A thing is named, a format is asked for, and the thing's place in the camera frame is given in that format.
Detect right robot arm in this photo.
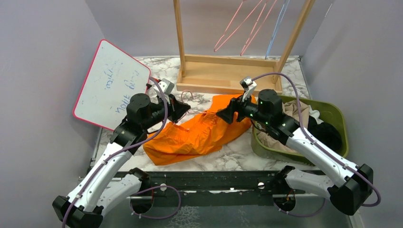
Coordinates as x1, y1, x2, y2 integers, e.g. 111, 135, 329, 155
216, 89, 374, 216

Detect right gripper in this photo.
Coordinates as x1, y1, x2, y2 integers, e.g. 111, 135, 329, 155
216, 90, 270, 125

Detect black shorts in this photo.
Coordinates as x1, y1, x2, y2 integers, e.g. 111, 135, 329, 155
307, 116, 342, 152

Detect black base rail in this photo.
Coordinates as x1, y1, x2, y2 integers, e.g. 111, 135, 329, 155
75, 170, 331, 209

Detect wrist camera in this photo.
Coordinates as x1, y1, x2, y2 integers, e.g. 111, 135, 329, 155
154, 78, 174, 98
240, 76, 257, 102

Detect pink framed whiteboard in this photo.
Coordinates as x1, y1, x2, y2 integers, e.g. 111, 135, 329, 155
73, 39, 151, 130

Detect beige garment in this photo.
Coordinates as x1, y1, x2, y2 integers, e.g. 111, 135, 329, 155
257, 100, 311, 154

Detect pink wire hanger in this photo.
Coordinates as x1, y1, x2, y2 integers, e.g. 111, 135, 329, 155
179, 90, 211, 124
240, 0, 277, 56
213, 0, 263, 53

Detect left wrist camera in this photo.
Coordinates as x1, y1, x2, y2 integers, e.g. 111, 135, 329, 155
154, 78, 174, 98

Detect white shorts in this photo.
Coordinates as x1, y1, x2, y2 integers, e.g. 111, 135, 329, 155
309, 106, 324, 124

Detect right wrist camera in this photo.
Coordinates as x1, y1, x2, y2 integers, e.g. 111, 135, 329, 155
240, 76, 257, 102

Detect blue wire hanger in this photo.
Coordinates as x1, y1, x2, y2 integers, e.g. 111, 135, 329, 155
265, 0, 290, 59

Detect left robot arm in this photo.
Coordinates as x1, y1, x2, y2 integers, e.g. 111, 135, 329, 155
52, 93, 191, 228

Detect orange shorts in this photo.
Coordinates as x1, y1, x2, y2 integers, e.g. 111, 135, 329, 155
143, 95, 251, 166

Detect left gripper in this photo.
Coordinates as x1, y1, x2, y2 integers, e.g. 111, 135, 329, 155
142, 93, 191, 131

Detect wooden clothes rack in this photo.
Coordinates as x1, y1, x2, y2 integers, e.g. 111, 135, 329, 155
173, 0, 315, 94

